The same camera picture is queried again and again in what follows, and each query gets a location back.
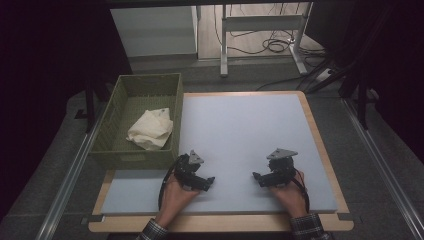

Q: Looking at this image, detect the silver metal floor rail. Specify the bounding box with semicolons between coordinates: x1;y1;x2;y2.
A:
34;101;113;240
341;97;424;240

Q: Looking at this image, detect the white metal desk frame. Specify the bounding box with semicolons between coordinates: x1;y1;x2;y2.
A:
219;1;315;79

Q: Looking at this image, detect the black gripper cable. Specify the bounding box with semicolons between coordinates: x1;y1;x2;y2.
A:
157;162;178;212
292;168;312;214

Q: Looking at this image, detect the green woven basket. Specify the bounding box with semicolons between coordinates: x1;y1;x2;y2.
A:
89;72;185;171

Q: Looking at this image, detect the white power strip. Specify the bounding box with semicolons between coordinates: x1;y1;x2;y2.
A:
314;67;336;83

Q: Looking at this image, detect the cream white cloth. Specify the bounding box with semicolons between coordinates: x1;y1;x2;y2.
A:
125;107;175;152

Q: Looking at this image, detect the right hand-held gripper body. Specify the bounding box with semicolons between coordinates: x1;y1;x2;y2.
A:
265;147;299;188

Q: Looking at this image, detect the person's right hand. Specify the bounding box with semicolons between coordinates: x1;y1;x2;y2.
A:
269;169;310;218

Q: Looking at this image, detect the pale grey foam mat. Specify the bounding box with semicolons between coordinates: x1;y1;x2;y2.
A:
100;93;339;215

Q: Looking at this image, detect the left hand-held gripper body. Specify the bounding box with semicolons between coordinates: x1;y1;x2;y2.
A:
173;149;206;192

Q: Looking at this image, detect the black metal stand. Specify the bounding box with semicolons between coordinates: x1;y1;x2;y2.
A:
305;58;382;132
74;79;112;134

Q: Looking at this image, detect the white cabinet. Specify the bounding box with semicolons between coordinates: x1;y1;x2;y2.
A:
109;5;200;59

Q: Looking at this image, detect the dark tape strip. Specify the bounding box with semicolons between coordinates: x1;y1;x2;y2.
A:
336;212;362;223
80;214;106;225

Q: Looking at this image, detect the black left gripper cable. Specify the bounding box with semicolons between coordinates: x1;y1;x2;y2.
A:
157;162;178;212

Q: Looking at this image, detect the person's left hand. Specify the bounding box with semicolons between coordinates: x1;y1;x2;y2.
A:
155;174;202;229

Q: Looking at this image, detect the tangle of black floor cables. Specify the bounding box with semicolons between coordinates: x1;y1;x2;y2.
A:
213;2;326;58

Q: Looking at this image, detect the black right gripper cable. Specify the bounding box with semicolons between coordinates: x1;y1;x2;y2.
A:
292;168;312;214

